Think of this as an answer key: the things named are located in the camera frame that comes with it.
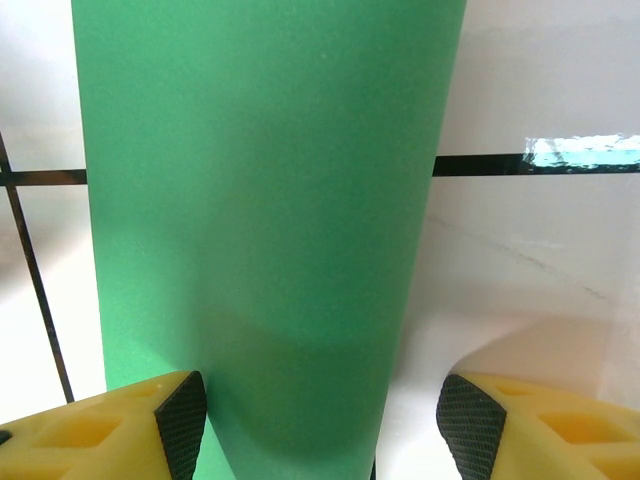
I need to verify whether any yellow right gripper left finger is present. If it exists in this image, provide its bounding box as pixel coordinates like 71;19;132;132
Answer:
0;370;208;480

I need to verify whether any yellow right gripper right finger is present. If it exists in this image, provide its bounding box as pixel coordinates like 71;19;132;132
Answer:
436;372;640;480

